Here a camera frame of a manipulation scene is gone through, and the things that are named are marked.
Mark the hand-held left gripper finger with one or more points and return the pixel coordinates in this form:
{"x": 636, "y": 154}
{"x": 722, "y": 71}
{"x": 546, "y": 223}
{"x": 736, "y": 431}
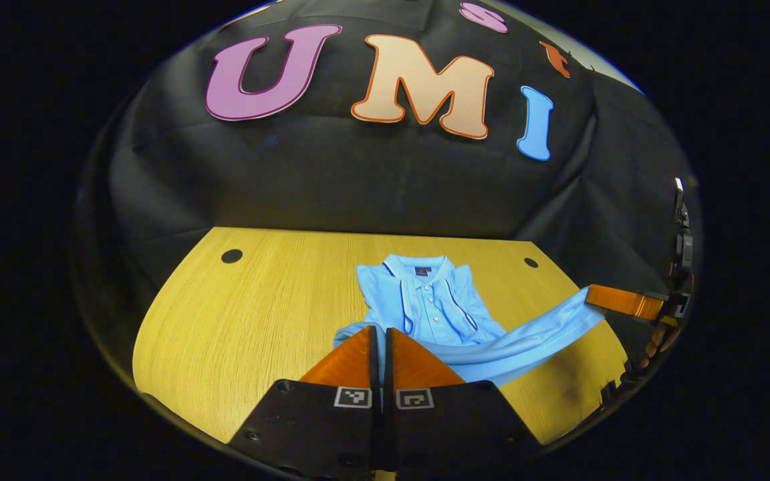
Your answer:
{"x": 389, "y": 364}
{"x": 374, "y": 364}

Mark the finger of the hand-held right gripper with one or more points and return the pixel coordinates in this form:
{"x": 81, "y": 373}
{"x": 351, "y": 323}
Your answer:
{"x": 622, "y": 302}

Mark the light blue polo T-shirt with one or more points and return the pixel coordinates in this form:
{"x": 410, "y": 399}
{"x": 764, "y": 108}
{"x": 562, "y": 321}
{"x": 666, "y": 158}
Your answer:
{"x": 425, "y": 300}

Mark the black backdrop cloth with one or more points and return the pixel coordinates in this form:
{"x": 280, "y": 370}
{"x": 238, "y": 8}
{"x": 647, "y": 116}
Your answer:
{"x": 371, "y": 180}

